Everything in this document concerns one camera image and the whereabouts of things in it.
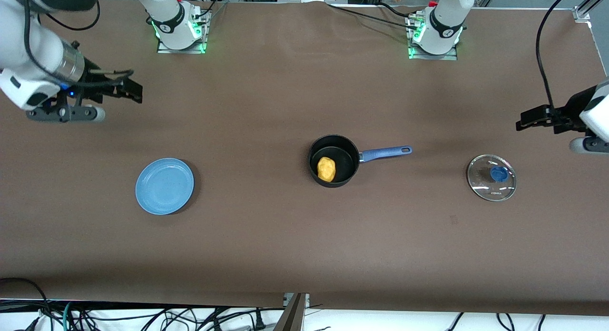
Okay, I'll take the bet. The glass lid with blue knob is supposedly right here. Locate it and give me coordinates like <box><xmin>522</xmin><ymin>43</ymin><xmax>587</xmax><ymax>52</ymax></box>
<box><xmin>466</xmin><ymin>154</ymin><xmax>518</xmax><ymax>202</ymax></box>

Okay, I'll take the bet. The yellow potato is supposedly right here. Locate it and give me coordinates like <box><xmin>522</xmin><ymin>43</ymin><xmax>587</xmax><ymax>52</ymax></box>
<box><xmin>317</xmin><ymin>156</ymin><xmax>336</xmax><ymax>183</ymax></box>

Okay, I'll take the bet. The blue round plate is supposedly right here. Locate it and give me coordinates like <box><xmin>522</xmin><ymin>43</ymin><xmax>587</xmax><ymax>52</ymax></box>
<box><xmin>135</xmin><ymin>158</ymin><xmax>195</xmax><ymax>215</ymax></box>

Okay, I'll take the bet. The brown table cover mat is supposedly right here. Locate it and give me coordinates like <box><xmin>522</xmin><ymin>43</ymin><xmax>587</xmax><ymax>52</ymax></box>
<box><xmin>0</xmin><ymin>0</ymin><xmax>609</xmax><ymax>317</ymax></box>

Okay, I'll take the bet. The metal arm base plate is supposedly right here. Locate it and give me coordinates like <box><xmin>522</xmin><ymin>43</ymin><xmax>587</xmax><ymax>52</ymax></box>
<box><xmin>156</xmin><ymin>7</ymin><xmax>208</xmax><ymax>55</ymax></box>
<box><xmin>408</xmin><ymin>15</ymin><xmax>459</xmax><ymax>61</ymax></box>

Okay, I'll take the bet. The thick black hanging cable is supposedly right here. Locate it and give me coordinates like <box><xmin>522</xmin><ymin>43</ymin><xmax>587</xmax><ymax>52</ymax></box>
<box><xmin>536</xmin><ymin>0</ymin><xmax>579</xmax><ymax>108</ymax></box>

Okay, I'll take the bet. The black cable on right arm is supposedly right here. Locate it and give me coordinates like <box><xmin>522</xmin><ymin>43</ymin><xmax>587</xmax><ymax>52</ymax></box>
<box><xmin>19</xmin><ymin>0</ymin><xmax>136</xmax><ymax>90</ymax></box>

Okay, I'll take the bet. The aluminium frame profile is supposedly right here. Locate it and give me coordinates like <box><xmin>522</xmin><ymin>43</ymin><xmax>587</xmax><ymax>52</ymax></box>
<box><xmin>573</xmin><ymin>0</ymin><xmax>609</xmax><ymax>22</ymax></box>

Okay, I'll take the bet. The black cable across table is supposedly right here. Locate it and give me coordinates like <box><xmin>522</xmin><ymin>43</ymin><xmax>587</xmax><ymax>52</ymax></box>
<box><xmin>327</xmin><ymin>4</ymin><xmax>420</xmax><ymax>31</ymax></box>

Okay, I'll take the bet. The grey metal post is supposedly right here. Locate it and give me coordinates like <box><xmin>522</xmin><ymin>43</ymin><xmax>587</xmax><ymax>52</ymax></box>
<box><xmin>272</xmin><ymin>293</ymin><xmax>310</xmax><ymax>331</ymax></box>

